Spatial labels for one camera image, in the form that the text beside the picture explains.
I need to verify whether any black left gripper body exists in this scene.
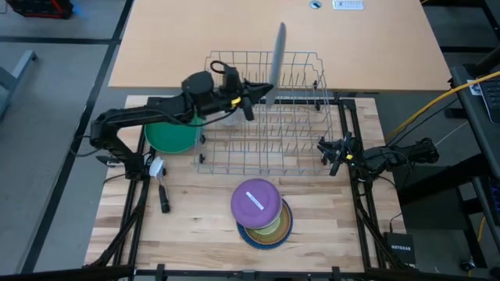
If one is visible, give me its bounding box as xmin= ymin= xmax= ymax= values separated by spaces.
xmin=213 ymin=83 xmax=257 ymax=122

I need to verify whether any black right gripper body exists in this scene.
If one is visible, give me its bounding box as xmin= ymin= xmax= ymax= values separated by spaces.
xmin=330 ymin=131 xmax=363 ymax=177

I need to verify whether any grey plate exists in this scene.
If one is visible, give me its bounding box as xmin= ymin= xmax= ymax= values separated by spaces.
xmin=265 ymin=22 xmax=288 ymax=105

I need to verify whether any dark green plate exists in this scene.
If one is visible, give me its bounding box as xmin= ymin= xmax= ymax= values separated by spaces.
xmin=144 ymin=114 xmax=205 ymax=155

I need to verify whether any sage green plate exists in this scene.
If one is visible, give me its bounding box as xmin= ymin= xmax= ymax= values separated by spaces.
xmin=249 ymin=206 xmax=284 ymax=231

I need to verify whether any patterned glass cup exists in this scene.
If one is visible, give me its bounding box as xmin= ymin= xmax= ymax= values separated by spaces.
xmin=220 ymin=107 xmax=245 ymax=128

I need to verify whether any beige wooden desk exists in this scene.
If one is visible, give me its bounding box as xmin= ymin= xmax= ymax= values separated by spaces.
xmin=108 ymin=0 xmax=453 ymax=93

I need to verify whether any blue patterned plate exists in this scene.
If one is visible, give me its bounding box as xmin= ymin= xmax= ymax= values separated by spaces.
xmin=236 ymin=197 xmax=294 ymax=251

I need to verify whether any white desk power outlet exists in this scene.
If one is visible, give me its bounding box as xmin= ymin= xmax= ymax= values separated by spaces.
xmin=332 ymin=0 xmax=365 ymax=11

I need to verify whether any white printed sticker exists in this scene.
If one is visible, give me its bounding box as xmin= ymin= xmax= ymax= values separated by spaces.
xmin=466 ymin=80 xmax=484 ymax=97

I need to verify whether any black keyboard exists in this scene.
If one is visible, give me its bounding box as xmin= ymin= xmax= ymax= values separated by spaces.
xmin=478 ymin=76 xmax=500 ymax=125

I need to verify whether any black and red toolbox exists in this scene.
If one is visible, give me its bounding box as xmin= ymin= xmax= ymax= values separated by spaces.
xmin=4 ymin=0 xmax=74 ymax=20

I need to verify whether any grey metal table leg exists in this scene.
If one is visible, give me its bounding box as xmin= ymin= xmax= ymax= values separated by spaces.
xmin=0 ymin=49 xmax=39 ymax=120

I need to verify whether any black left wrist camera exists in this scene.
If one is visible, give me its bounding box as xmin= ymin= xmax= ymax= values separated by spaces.
xmin=221 ymin=65 xmax=242 ymax=93

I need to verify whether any grey wire dish rack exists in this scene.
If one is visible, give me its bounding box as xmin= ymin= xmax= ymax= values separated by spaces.
xmin=194 ymin=49 xmax=335 ymax=177

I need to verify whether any black aluminium table frame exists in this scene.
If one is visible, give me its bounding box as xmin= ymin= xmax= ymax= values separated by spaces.
xmin=84 ymin=95 xmax=415 ymax=281

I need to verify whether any black Netgear switch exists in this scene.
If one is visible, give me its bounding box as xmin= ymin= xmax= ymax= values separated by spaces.
xmin=383 ymin=232 xmax=417 ymax=266

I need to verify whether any long yellow cable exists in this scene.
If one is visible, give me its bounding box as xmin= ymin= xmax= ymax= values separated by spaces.
xmin=384 ymin=69 xmax=500 ymax=140

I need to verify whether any white dish brush black handle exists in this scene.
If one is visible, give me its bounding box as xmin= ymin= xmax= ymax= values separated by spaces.
xmin=148 ymin=155 xmax=172 ymax=215

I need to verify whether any black clamp bracket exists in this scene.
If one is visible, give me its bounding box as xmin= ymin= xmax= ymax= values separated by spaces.
xmin=96 ymin=154 xmax=122 ymax=167

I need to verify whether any short yellow cable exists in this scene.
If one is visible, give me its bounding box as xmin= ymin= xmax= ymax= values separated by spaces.
xmin=475 ymin=216 xmax=488 ymax=245

